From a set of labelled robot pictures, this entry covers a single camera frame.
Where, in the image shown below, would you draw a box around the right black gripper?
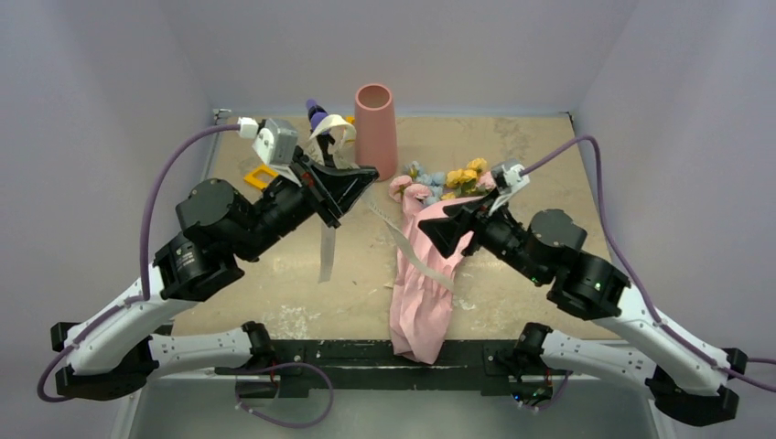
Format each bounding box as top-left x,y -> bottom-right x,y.
416,185 -> 546,284

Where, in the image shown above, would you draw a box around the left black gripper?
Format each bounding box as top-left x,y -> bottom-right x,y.
231,145 -> 378,262

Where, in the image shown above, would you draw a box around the cream printed ribbon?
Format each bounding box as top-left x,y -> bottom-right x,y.
309,114 -> 454,291

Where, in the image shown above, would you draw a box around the pink flower bouquet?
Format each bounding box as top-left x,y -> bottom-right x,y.
388,158 -> 494,364

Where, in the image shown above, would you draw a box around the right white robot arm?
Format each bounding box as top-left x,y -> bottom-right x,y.
418,197 -> 748,427

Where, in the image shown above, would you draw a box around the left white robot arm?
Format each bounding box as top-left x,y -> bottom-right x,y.
50,157 -> 379,401

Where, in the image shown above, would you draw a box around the pink tall vase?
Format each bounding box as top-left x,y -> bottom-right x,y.
354,83 -> 398,181

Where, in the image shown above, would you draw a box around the black stand purple microphone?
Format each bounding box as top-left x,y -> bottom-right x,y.
306,99 -> 336,167

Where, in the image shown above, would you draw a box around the yellow triangular block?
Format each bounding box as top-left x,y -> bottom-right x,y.
243,164 -> 278,191

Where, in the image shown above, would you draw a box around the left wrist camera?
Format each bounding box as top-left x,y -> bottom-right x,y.
252,118 -> 301,186

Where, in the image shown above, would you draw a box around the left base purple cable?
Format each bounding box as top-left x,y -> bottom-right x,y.
234,362 -> 335,430

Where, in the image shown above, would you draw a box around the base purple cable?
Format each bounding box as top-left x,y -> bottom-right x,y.
234,362 -> 335,430
515,370 -> 572,413

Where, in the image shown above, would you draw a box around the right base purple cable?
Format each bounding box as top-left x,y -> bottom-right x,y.
515,370 -> 572,413

